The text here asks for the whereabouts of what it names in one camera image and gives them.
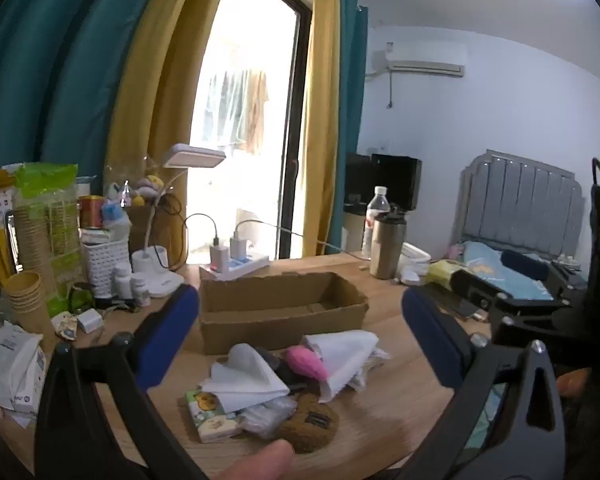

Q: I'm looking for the wide yellow curtain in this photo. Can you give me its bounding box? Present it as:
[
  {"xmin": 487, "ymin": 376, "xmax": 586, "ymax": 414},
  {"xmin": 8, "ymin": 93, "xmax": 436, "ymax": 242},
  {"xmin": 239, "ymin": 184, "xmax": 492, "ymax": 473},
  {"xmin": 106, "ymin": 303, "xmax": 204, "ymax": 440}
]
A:
[{"xmin": 104, "ymin": 0, "xmax": 238, "ymax": 271}]

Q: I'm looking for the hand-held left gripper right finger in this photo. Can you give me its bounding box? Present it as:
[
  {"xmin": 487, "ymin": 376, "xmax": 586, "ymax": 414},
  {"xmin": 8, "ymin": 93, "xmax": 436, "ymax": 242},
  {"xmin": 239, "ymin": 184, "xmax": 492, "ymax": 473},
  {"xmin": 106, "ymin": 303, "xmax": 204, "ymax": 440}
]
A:
[{"xmin": 401, "ymin": 287, "xmax": 567, "ymax": 480}]

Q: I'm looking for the white air conditioner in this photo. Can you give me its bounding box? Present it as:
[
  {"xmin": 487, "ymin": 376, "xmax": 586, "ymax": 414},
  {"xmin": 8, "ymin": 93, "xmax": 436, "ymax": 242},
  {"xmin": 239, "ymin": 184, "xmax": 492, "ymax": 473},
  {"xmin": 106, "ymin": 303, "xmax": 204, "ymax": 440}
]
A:
[{"xmin": 371, "ymin": 41, "xmax": 467, "ymax": 79}]

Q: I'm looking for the bag of small plush toys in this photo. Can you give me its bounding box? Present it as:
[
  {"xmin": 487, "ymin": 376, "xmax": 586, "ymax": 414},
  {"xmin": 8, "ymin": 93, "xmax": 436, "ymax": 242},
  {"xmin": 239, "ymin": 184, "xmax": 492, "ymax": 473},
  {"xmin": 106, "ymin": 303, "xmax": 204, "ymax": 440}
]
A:
[{"xmin": 104, "ymin": 174, "xmax": 167, "ymax": 209}]

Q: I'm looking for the cartoon print tissue pack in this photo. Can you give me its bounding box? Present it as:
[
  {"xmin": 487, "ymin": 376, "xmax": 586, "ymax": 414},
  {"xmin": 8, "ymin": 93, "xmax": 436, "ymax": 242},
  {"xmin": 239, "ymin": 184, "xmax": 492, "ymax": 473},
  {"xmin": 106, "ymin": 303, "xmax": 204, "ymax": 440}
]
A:
[{"xmin": 185, "ymin": 389, "xmax": 244, "ymax": 444}]

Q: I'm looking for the narrow teal curtain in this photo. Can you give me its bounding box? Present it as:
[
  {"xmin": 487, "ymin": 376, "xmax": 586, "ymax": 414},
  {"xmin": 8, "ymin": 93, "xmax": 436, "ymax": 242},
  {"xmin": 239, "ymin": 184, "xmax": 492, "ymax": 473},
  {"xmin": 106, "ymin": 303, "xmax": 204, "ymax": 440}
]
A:
[{"xmin": 328, "ymin": 0, "xmax": 369, "ymax": 257}]

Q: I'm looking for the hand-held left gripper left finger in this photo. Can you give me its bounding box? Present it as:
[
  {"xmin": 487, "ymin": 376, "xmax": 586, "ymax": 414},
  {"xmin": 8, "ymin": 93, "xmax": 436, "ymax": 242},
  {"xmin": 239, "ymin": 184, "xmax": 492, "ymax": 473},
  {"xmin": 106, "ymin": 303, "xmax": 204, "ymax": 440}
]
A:
[{"xmin": 34, "ymin": 284, "xmax": 207, "ymax": 480}]

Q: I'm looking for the dark balcony door frame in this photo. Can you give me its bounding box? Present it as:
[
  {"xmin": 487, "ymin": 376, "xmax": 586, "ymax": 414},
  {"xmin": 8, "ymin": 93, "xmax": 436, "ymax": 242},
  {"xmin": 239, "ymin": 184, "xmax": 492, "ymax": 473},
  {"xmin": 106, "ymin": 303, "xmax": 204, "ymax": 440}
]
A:
[{"xmin": 234, "ymin": 0, "xmax": 314, "ymax": 261}]

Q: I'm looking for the white power strip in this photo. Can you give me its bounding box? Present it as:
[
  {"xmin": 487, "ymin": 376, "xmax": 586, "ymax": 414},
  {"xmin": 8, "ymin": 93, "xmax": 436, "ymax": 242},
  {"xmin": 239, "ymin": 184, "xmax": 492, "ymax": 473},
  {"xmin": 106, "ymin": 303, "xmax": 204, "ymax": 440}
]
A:
[{"xmin": 199, "ymin": 252, "xmax": 271, "ymax": 282}]

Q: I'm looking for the steel tumbler with black lid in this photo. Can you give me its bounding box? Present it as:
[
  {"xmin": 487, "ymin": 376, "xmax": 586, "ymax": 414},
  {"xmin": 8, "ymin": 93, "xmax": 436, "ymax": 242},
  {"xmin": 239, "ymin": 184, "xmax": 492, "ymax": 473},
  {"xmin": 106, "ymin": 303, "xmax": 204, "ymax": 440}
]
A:
[{"xmin": 369, "ymin": 210, "xmax": 407, "ymax": 280}]

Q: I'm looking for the dark sock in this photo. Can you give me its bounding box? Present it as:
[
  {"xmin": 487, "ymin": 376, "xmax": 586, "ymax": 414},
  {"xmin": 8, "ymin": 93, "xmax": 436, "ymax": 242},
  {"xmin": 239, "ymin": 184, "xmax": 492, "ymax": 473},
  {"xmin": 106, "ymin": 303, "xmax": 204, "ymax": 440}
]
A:
[{"xmin": 257, "ymin": 349, "xmax": 308, "ymax": 393}]

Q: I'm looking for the white charger with black cable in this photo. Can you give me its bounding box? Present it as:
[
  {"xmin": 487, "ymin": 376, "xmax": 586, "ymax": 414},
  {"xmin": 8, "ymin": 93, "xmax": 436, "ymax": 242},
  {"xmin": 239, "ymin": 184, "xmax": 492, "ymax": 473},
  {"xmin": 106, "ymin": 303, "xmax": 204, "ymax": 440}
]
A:
[{"xmin": 182, "ymin": 212, "xmax": 229, "ymax": 275}]

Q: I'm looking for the white and blue charger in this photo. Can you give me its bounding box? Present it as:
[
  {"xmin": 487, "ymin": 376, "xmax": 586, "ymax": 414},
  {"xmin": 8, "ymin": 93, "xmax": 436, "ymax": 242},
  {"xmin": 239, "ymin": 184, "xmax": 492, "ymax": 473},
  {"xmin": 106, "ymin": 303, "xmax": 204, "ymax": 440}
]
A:
[{"xmin": 229, "ymin": 219, "xmax": 261, "ymax": 267}]

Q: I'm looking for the wide teal curtain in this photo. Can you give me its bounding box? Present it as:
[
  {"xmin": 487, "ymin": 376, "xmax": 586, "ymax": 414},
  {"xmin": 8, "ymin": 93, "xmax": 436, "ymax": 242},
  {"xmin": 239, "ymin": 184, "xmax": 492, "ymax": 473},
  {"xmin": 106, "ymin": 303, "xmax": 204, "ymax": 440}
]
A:
[{"xmin": 0, "ymin": 0, "xmax": 173, "ymax": 291}]

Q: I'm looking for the white plastic bowl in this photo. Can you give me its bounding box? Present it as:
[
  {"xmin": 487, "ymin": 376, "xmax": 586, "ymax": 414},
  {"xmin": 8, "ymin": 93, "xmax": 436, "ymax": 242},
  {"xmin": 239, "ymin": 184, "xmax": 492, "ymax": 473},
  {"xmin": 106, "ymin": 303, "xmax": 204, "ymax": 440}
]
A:
[{"xmin": 401, "ymin": 241, "xmax": 432, "ymax": 273}]

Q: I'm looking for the stack of brown paper cups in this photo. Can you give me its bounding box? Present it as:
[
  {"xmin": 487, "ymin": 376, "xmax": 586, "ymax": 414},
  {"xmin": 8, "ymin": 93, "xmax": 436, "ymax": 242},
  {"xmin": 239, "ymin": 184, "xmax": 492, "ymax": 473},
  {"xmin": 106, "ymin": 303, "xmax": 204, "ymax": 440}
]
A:
[{"xmin": 2, "ymin": 270, "xmax": 53, "ymax": 338}]

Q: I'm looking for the person's left hand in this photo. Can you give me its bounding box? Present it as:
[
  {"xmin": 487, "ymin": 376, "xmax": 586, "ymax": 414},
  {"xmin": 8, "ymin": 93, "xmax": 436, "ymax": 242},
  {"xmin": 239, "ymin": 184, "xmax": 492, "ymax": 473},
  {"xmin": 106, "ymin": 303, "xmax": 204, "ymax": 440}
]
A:
[{"xmin": 215, "ymin": 439, "xmax": 297, "ymax": 480}]

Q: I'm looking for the hanging laundry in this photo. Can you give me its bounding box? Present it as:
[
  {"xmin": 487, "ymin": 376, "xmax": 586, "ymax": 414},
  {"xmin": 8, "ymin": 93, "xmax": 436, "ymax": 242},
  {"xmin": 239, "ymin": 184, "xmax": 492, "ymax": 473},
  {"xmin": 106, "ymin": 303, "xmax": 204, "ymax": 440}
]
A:
[{"xmin": 204, "ymin": 66, "xmax": 270, "ymax": 157}]

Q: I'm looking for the brown plush toy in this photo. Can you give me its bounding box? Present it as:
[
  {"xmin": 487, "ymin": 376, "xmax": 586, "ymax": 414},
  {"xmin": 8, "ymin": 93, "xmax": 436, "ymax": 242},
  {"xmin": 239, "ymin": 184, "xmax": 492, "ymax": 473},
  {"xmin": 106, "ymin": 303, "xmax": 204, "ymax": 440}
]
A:
[{"xmin": 279, "ymin": 390, "xmax": 340, "ymax": 455}]

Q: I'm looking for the white woven basket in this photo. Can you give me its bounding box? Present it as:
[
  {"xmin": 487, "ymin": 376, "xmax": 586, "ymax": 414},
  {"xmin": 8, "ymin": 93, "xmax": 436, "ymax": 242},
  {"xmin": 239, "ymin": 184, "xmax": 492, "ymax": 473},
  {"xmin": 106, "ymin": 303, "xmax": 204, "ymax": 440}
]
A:
[{"xmin": 81, "ymin": 239, "xmax": 132, "ymax": 297}]

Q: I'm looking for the pink plush toy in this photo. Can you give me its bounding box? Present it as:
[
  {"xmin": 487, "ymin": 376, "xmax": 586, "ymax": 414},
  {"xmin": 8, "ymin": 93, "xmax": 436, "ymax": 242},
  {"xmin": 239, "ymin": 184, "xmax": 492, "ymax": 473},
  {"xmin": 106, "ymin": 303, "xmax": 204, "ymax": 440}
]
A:
[{"xmin": 286, "ymin": 345, "xmax": 329, "ymax": 382}]

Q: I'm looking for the clear water bottle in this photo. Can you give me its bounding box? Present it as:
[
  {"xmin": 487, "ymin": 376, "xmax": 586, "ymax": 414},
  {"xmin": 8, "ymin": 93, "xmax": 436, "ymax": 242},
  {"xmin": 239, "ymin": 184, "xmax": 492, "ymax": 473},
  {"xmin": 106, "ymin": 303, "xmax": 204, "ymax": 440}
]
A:
[{"xmin": 361, "ymin": 186, "xmax": 392, "ymax": 257}]

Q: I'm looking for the grey bed headboard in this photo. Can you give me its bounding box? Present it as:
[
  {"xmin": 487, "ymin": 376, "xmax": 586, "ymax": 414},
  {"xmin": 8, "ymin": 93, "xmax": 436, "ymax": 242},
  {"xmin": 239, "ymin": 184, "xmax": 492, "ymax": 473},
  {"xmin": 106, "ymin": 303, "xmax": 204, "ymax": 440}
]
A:
[{"xmin": 459, "ymin": 149, "xmax": 586, "ymax": 263}]

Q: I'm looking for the long white charging cable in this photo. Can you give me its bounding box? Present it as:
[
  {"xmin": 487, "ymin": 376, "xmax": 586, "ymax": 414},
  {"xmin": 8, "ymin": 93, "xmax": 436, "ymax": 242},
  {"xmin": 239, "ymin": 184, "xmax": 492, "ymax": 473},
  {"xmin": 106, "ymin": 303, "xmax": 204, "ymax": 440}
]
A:
[{"xmin": 235, "ymin": 219, "xmax": 366, "ymax": 258}]

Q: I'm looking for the white pill bottle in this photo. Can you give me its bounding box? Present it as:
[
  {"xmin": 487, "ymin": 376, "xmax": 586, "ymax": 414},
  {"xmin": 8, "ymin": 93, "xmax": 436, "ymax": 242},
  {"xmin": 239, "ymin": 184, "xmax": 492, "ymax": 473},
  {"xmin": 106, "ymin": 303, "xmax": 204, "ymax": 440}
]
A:
[
  {"xmin": 112, "ymin": 263, "xmax": 133, "ymax": 299},
  {"xmin": 131, "ymin": 272, "xmax": 152, "ymax": 307}
]

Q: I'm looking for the blue bedding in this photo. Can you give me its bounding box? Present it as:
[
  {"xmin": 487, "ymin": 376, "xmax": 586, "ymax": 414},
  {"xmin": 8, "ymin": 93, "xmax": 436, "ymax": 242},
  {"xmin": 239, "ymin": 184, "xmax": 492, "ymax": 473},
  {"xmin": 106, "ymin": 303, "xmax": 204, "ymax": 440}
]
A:
[{"xmin": 457, "ymin": 240, "xmax": 556, "ymax": 302}]

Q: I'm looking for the red can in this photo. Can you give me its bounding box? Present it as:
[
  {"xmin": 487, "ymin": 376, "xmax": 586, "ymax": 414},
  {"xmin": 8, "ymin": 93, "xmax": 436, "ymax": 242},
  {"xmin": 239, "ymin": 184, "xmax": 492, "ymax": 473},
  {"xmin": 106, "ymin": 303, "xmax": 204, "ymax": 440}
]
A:
[{"xmin": 79, "ymin": 195, "xmax": 107, "ymax": 229}]

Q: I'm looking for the white desk lamp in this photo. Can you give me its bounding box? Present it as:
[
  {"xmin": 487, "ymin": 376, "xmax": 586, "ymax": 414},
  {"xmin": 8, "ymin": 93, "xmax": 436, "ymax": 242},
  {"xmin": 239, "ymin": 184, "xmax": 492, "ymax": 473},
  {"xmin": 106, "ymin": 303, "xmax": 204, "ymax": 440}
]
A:
[{"xmin": 130, "ymin": 142, "xmax": 227, "ymax": 297}]

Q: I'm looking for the white wet wipes packet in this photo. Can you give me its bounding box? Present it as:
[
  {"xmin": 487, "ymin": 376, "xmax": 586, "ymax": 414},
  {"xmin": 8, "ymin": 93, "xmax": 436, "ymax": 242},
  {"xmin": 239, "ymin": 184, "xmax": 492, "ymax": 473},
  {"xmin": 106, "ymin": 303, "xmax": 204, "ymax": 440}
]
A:
[{"xmin": 0, "ymin": 321, "xmax": 47, "ymax": 413}]

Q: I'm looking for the clear plastic pack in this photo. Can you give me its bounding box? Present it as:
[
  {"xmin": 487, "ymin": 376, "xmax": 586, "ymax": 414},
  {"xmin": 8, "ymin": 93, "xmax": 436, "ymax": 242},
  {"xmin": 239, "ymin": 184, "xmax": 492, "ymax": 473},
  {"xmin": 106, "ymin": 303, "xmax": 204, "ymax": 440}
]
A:
[{"xmin": 239, "ymin": 396, "xmax": 297, "ymax": 440}]

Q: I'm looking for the white cloth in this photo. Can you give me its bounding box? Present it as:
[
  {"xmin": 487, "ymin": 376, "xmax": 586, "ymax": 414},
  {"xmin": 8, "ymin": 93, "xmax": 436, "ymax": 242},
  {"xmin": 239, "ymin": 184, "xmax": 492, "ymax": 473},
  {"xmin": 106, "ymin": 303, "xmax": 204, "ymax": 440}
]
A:
[
  {"xmin": 301, "ymin": 330, "xmax": 387, "ymax": 405},
  {"xmin": 199, "ymin": 343, "xmax": 291, "ymax": 414}
]

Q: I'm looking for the black monitor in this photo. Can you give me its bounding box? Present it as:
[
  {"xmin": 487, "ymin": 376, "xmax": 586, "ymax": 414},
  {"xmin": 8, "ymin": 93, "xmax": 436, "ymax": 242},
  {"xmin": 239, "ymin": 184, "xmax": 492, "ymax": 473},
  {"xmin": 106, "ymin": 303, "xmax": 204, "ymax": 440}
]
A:
[{"xmin": 346, "ymin": 153, "xmax": 423, "ymax": 212}]

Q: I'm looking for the yellow green packet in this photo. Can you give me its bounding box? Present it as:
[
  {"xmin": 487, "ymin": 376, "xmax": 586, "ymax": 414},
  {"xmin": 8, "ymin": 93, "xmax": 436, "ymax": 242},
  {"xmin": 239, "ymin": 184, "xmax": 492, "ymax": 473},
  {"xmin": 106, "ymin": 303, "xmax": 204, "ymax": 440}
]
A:
[{"xmin": 426, "ymin": 259, "xmax": 463, "ymax": 288}]

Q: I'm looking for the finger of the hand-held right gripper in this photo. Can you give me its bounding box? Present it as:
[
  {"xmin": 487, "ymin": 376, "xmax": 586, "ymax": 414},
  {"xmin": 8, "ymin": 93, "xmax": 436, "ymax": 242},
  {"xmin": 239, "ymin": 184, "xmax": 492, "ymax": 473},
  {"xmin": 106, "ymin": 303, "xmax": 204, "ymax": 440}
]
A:
[
  {"xmin": 450, "ymin": 270, "xmax": 571, "ymax": 343},
  {"xmin": 500, "ymin": 250, "xmax": 588, "ymax": 306}
]

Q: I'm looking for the narrow yellow curtain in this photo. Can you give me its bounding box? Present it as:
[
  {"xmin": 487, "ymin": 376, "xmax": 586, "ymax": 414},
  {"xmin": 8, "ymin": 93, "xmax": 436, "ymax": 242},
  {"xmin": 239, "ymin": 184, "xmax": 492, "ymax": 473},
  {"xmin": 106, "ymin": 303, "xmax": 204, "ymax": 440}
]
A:
[{"xmin": 301, "ymin": 0, "xmax": 344, "ymax": 261}]

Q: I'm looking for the small white adapter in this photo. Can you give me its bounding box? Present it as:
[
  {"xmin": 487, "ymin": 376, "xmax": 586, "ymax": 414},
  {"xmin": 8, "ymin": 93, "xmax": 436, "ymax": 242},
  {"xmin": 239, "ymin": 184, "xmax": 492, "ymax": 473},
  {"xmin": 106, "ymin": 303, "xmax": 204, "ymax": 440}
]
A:
[{"xmin": 76, "ymin": 309, "xmax": 104, "ymax": 334}]

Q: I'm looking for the green pack of paper cups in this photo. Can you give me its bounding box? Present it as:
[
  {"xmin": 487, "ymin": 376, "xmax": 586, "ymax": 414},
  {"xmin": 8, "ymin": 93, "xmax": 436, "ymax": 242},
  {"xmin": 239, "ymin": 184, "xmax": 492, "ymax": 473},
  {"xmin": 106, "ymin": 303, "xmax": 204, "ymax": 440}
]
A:
[{"xmin": 9, "ymin": 162, "xmax": 84, "ymax": 313}]

